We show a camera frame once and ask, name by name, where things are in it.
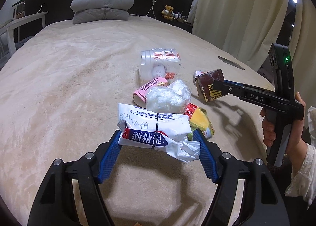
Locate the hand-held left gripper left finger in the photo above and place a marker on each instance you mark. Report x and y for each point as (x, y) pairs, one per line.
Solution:
(109, 156)

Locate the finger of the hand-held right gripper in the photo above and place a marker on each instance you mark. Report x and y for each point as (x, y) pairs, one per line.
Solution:
(226, 88)
(234, 84)

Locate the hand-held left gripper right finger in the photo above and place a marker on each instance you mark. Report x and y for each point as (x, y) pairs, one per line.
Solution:
(205, 154)

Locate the brown drink carton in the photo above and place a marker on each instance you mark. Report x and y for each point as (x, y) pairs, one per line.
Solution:
(206, 85)

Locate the yellow and red snack wrapper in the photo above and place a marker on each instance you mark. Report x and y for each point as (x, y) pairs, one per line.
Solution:
(200, 119)

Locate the white wet wipes packet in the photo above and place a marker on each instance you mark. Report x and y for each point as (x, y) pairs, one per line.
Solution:
(148, 122)

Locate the clear bag of white tissue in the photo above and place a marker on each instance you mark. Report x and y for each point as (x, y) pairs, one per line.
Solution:
(163, 100)

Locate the clear plastic jar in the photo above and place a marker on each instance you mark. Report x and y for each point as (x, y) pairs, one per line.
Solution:
(158, 64)

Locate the pink cookie box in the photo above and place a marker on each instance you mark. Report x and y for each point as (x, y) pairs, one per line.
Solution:
(148, 87)

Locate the person's right forearm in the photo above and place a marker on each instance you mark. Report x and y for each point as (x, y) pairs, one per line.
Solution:
(303, 171)

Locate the person's right hand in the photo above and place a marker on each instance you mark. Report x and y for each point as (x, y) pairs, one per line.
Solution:
(301, 134)

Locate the crumpled white plastic wrapper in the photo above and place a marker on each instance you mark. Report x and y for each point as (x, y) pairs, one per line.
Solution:
(185, 150)

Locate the black flat strip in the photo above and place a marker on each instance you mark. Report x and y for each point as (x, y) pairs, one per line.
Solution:
(230, 62)

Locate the cream curtain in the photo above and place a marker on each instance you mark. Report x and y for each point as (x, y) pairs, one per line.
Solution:
(234, 13)

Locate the nightstand with small bottles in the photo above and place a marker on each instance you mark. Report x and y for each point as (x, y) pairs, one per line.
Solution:
(182, 19)

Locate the brown teddy bear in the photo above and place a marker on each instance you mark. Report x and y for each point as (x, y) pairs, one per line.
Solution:
(168, 11)

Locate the grey pillow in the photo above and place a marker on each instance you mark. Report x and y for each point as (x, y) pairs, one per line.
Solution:
(98, 17)
(103, 1)

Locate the black headboard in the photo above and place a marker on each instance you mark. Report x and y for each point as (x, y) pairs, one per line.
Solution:
(61, 6)

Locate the white wooden chair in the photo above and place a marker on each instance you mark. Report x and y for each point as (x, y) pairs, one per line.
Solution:
(27, 19)

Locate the small wooden drawer unit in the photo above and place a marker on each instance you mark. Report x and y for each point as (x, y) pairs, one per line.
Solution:
(19, 11)

